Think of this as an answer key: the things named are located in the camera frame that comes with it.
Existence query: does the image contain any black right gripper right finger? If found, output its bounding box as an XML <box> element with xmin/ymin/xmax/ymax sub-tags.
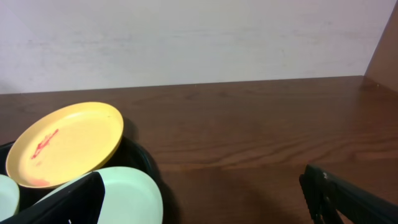
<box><xmin>299</xmin><ymin>164</ymin><xmax>397</xmax><ymax>224</ymax></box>

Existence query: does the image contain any black round tray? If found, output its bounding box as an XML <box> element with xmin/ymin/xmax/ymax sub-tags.
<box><xmin>17</xmin><ymin>137</ymin><xmax>160</xmax><ymax>212</ymax></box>

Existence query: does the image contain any light green plate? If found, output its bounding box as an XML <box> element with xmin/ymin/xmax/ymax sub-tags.
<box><xmin>34</xmin><ymin>166</ymin><xmax>164</xmax><ymax>224</ymax></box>
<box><xmin>0</xmin><ymin>175</ymin><xmax>20</xmax><ymax>221</ymax></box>

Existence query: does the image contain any yellow plate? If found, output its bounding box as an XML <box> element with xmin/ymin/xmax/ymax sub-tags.
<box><xmin>5</xmin><ymin>102</ymin><xmax>124</xmax><ymax>189</ymax></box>

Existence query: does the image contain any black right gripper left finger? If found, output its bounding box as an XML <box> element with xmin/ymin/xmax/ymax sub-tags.
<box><xmin>1</xmin><ymin>172</ymin><xmax>105</xmax><ymax>224</ymax></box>

